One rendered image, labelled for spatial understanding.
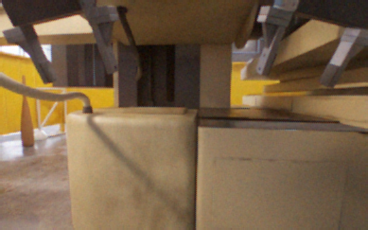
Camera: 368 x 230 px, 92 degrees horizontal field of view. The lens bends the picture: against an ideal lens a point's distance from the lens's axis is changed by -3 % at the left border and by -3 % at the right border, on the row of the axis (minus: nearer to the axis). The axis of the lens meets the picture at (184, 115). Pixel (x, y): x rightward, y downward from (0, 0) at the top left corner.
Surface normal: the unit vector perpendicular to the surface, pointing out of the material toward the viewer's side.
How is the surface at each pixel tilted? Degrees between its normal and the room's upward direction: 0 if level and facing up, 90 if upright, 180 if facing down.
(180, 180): 90
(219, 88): 90
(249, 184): 90
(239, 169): 90
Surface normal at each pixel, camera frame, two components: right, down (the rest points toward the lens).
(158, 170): -0.11, 0.10
